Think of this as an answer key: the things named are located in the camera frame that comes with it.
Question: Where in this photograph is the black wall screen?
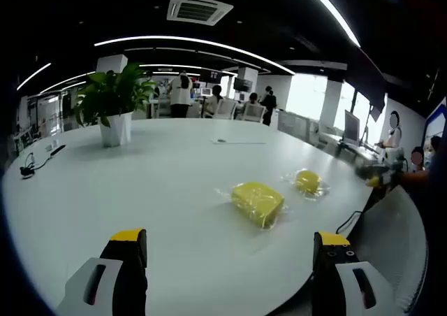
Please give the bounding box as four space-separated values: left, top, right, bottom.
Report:
233 77 253 92

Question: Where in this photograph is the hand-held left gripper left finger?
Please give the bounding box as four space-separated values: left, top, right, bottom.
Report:
55 227 148 316

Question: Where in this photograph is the white mesh chair back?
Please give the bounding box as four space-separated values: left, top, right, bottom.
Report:
349 185 429 313

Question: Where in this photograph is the desktop monitor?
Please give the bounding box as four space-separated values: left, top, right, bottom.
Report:
344 109 360 144

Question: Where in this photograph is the long curved ceiling light strip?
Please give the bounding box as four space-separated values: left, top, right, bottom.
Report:
94 35 296 76

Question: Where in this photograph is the black cable with plug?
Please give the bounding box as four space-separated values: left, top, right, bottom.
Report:
19 152 53 180

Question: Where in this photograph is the white office chair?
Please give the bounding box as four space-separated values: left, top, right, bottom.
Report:
240 103 265 123
214 99 237 120

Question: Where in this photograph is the white ceiling air vent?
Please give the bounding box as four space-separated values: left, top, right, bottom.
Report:
166 0 234 27

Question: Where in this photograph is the straight ceiling light strip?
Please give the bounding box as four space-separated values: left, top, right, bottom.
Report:
296 0 361 48

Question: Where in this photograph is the round yellow silicone block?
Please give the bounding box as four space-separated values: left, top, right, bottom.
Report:
281 168 331 201

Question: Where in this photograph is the blue white wall poster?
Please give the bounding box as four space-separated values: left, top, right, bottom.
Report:
424 97 447 145

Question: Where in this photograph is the thin black cable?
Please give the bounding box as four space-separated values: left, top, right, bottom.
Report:
335 210 363 235

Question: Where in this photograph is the large yellow bagged sponge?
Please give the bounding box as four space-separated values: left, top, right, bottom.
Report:
214 181 291 230

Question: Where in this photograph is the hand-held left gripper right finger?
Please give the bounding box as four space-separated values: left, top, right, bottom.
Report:
313 231 402 316

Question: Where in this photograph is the short ceiling light strip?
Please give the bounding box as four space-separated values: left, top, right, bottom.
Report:
16 62 52 91

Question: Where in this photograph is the black studio light panel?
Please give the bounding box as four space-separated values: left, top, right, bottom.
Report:
369 92 387 121

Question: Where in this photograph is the table cable cover panel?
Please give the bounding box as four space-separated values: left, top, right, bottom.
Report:
210 138 267 145

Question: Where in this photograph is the potted green plant white pot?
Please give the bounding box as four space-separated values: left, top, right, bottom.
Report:
71 62 158 148

